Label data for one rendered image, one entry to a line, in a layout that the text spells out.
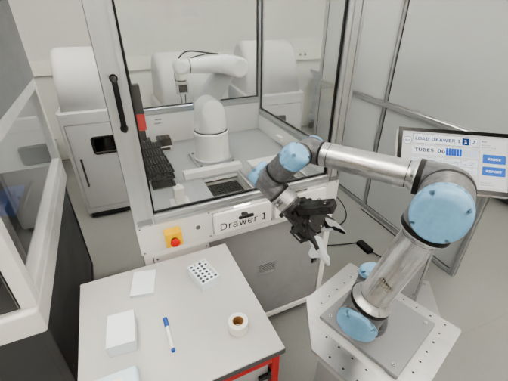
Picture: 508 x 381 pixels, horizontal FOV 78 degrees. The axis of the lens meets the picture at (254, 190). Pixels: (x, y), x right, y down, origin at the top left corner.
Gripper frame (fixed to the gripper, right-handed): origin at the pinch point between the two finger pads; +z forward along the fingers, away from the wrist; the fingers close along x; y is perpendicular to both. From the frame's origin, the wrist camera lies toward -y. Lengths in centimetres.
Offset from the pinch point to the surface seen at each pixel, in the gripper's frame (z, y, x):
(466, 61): 7, -26, -173
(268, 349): 10.1, 32.5, 23.4
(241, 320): -0.8, 39.0, 19.9
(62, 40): -292, 220, -150
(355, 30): -47, -22, -74
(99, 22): -97, 2, 3
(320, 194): -3, 37, -58
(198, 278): -20, 54, 13
